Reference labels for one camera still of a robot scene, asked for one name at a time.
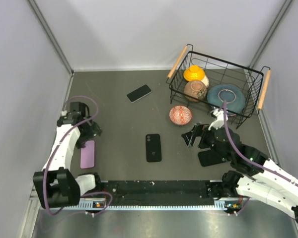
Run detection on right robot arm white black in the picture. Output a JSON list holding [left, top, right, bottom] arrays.
[[181, 123, 298, 224]]

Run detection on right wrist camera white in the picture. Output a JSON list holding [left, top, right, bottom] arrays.
[[208, 109, 228, 131]]

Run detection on yellow ribbed bowl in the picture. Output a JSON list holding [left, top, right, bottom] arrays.
[[183, 65, 205, 81]]

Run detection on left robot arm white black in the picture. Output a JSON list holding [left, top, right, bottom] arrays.
[[32, 102, 103, 209]]

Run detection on red patterned bowl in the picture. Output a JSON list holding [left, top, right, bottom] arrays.
[[169, 105, 193, 126]]

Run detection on blue ceramic plate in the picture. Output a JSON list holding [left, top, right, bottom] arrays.
[[207, 84, 246, 115]]

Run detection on black screen white smartphone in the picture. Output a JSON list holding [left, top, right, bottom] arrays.
[[127, 84, 152, 103]]

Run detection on black phone case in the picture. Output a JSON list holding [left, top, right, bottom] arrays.
[[146, 134, 162, 163], [198, 150, 229, 167]]

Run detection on purple smartphone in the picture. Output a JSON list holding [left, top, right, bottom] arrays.
[[80, 140, 95, 169]]

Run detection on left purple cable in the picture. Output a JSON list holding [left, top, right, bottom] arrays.
[[41, 95, 113, 216]]

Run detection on brown ceramic cup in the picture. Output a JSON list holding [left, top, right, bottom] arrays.
[[184, 80, 207, 102]]

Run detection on black wire basket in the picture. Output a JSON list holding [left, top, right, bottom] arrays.
[[166, 44, 271, 127]]

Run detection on white bowl in basket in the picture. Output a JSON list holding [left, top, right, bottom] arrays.
[[201, 75, 210, 88]]

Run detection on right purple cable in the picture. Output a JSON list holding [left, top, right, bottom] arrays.
[[221, 99, 298, 216]]

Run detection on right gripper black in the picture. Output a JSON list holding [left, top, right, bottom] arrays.
[[181, 121, 231, 162]]

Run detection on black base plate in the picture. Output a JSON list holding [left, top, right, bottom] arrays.
[[74, 179, 239, 202]]

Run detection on grey slotted cable duct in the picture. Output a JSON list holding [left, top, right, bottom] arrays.
[[39, 198, 241, 211]]

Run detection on purple cable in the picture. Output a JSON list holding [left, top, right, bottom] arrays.
[[221, 99, 298, 216], [41, 95, 113, 216]]

